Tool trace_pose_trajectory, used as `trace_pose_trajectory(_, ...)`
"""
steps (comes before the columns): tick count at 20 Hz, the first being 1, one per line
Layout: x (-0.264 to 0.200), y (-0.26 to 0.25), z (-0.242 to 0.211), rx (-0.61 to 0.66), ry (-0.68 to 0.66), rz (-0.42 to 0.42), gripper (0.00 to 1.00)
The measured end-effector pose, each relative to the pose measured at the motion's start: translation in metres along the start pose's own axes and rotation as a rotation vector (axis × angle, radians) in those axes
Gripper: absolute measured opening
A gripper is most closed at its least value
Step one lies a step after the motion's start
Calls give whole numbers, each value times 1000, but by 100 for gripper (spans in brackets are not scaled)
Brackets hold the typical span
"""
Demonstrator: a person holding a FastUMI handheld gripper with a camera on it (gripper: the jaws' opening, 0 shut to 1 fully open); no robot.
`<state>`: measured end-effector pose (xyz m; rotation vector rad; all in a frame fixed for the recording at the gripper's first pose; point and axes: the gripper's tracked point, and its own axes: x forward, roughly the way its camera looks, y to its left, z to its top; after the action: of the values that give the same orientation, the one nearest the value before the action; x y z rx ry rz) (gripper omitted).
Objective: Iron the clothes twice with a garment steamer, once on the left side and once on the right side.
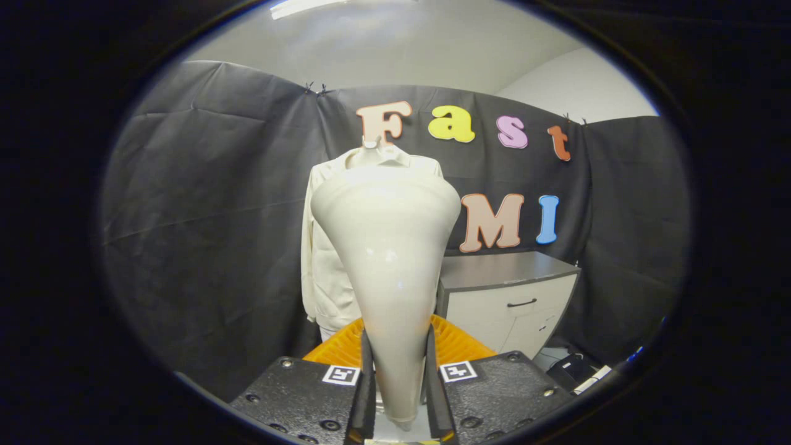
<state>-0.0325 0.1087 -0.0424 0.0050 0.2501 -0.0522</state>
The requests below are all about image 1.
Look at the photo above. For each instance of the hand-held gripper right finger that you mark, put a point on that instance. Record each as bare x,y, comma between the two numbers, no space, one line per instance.
434,395

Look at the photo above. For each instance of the ceiling light panel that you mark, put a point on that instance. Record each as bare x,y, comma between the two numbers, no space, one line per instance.
303,6

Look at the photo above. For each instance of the white power strip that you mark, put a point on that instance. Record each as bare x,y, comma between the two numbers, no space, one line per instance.
591,379

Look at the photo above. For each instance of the black box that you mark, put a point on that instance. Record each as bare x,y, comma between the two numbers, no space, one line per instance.
571,369

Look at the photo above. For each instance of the grey and white cabinet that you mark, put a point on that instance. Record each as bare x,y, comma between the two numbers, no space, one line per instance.
500,272

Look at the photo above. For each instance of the white garment steamer head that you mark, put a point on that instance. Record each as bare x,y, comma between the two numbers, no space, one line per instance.
389,247

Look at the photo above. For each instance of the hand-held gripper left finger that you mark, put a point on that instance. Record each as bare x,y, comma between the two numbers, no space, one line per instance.
367,395

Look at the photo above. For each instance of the cream button-up shirt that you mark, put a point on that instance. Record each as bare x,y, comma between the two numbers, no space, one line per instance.
324,278

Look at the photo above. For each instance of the black backdrop cloth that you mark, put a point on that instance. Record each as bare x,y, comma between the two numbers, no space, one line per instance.
204,216

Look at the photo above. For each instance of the white clothes hanger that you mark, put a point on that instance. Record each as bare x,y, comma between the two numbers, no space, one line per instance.
369,144

